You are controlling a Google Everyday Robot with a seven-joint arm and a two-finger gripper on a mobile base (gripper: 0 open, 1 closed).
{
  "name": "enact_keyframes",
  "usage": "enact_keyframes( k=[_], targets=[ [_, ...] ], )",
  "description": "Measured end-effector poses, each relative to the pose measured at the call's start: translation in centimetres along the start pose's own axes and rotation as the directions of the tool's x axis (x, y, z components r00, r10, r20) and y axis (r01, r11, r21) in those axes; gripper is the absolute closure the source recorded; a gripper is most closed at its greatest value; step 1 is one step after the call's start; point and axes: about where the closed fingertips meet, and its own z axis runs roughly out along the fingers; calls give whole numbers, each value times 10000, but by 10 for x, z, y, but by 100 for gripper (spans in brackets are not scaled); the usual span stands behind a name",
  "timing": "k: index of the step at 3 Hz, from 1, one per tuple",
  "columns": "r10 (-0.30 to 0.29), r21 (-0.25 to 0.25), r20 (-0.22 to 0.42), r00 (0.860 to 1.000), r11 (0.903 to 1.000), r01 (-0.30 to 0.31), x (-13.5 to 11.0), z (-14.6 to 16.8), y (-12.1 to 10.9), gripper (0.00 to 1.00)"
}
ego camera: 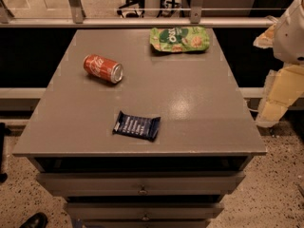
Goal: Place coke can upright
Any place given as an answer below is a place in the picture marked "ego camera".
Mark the black shoe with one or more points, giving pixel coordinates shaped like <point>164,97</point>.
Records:
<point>39,220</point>

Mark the green snack bag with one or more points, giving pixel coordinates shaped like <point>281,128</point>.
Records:
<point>179,39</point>

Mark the dark blue snack bar wrapper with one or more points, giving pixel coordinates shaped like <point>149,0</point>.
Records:
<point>137,127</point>

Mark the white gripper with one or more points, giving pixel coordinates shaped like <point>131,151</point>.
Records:
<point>291,38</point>

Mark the grey drawer cabinet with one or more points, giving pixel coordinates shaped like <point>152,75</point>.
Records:
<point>205,123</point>

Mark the upper grey drawer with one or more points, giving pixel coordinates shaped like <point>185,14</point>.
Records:
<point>140,184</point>

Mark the red coke can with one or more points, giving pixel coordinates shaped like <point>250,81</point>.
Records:
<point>103,68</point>

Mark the metal railing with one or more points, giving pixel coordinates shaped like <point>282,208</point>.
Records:
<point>96,14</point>

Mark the grey drawer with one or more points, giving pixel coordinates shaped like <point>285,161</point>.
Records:
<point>140,184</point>
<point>144,211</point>

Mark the lower grey drawer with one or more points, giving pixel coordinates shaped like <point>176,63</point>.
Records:
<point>144,211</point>

